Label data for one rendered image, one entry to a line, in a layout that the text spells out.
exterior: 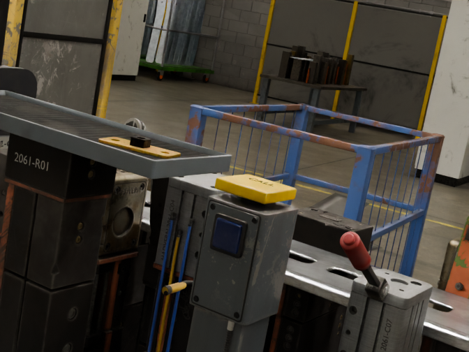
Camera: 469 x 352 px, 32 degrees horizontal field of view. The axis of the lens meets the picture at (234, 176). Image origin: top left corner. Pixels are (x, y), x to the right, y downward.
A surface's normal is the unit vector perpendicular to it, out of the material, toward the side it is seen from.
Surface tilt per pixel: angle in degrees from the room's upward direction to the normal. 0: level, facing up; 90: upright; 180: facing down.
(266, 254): 90
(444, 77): 90
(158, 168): 90
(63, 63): 95
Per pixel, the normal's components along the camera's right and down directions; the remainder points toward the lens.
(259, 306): 0.82, 0.25
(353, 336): -0.54, 0.06
